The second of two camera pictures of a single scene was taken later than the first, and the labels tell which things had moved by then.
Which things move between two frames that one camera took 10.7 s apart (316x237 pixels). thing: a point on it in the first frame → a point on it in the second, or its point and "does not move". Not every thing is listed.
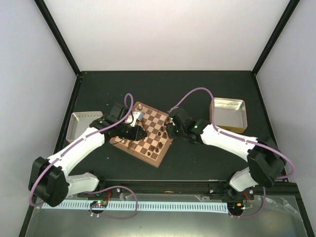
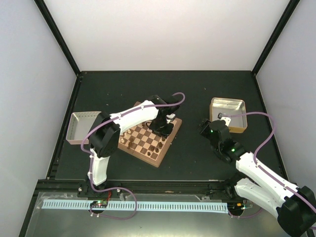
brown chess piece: [151, 147] does not move
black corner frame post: [59, 37] does not move
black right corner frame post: [285, 17] does not move
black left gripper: [136, 136] → [164, 134]
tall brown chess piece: [130, 142] does not move
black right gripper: [171, 133] → [206, 127]
